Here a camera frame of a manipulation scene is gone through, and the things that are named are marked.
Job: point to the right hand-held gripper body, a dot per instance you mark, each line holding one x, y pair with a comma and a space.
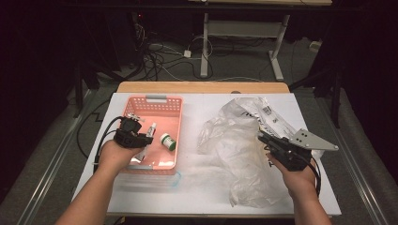
308, 140

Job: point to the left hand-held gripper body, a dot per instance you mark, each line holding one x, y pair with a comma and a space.
128, 134

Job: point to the white ointment tube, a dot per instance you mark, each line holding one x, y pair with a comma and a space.
152, 128

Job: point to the clear smiley plastic bag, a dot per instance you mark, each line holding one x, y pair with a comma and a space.
237, 150

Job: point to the pink perforated plastic basket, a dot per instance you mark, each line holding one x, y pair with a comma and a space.
165, 115

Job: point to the person's left hand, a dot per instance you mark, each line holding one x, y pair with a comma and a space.
117, 154

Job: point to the person's right hand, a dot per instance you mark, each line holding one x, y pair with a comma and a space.
295, 178

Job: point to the green and white jar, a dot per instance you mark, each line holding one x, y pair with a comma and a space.
168, 142

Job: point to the clear blue-edged plastic pouch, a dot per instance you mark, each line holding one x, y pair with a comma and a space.
162, 182

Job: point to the black metal stand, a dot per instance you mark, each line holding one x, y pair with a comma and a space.
78, 93
334, 93

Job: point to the white mat board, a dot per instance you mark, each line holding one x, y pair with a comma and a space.
194, 106

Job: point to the white power adapter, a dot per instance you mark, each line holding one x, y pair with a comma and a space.
187, 53

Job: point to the metal floor rail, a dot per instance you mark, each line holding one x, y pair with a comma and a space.
53, 168
353, 162

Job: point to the white metal desk frame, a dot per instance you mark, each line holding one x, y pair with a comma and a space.
205, 47

